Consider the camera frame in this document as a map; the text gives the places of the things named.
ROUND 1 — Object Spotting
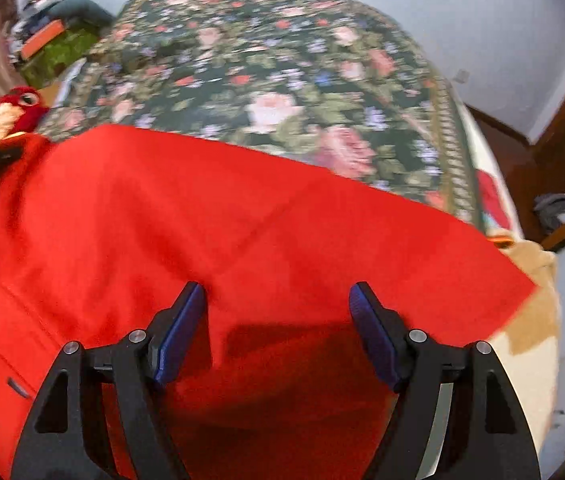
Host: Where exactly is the bed with white sheet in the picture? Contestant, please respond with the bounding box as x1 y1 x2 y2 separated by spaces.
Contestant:
455 102 526 238

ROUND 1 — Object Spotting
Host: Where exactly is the grey cloth bag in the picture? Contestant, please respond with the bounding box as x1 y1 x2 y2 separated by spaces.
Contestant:
534 190 565 232

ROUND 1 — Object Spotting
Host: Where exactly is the dark floral blanket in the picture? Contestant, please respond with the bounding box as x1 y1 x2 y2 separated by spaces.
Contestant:
0 0 488 261

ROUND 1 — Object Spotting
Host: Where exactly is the orange box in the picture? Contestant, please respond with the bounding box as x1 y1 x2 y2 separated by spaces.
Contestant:
20 20 70 59

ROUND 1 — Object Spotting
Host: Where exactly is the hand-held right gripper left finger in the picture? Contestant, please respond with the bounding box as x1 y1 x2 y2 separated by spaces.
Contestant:
10 281 208 480

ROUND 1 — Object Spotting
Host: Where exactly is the red zip jacket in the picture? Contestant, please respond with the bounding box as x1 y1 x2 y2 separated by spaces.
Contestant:
0 124 538 480

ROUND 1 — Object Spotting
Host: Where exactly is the pile of clothes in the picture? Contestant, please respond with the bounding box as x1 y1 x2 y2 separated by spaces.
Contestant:
10 0 116 61

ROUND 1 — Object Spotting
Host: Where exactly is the red plush toy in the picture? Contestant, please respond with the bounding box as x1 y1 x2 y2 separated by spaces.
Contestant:
0 86 52 155

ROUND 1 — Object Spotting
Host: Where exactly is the green patterned cloth cover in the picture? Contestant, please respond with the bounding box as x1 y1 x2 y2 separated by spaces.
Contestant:
21 27 102 90

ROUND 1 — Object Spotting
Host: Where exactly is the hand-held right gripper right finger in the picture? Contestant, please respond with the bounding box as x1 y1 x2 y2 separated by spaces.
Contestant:
349 281 543 480

